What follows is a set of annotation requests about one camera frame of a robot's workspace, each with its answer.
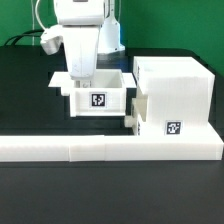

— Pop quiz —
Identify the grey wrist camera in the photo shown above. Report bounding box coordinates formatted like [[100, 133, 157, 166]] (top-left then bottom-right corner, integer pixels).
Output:
[[40, 25, 63, 55]]

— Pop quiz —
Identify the white drawer box with tag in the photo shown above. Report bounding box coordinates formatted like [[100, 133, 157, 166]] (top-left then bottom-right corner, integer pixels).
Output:
[[124, 95, 148, 136]]

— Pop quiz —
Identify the black cable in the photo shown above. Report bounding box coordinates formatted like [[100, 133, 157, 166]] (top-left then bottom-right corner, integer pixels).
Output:
[[2, 0, 48, 47]]

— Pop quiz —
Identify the white base tag plate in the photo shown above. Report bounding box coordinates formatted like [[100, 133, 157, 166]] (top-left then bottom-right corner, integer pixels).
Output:
[[49, 69, 136, 88]]

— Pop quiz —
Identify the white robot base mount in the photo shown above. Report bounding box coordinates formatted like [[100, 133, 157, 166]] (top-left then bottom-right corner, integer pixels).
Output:
[[98, 0, 125, 54]]

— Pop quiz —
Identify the white L-shaped obstacle wall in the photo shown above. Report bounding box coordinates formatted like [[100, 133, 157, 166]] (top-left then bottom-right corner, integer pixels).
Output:
[[0, 135, 224, 162]]

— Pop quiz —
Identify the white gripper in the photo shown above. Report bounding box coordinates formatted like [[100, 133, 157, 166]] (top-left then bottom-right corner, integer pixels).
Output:
[[54, 0, 104, 80]]

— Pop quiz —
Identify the white drawer cabinet frame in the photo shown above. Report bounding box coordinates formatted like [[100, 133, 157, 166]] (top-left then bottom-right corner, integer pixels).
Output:
[[133, 56, 215, 135]]

